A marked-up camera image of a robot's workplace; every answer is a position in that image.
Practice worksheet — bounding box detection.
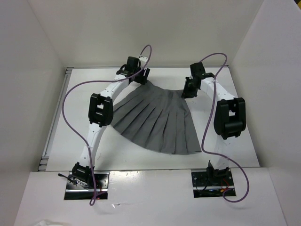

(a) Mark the white cloth at bottom edge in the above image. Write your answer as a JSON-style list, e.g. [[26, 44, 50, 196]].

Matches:
[[33, 219, 70, 226]]

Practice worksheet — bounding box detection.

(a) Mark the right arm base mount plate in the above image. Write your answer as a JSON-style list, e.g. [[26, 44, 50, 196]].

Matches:
[[191, 170, 236, 198]]

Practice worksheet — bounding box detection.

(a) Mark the aluminium table edge rail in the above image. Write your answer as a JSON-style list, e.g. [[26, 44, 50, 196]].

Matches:
[[37, 67, 73, 171]]

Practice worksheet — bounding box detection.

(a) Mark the grey pleated skirt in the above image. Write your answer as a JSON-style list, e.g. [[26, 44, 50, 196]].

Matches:
[[111, 81, 201, 155]]

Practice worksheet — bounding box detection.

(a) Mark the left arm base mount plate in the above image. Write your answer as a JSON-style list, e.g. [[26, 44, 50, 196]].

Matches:
[[64, 172, 110, 200]]

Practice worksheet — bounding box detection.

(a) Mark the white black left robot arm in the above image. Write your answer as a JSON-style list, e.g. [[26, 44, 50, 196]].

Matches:
[[72, 56, 150, 188]]

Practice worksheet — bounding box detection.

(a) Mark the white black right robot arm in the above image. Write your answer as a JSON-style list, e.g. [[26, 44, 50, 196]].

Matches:
[[182, 62, 246, 185]]

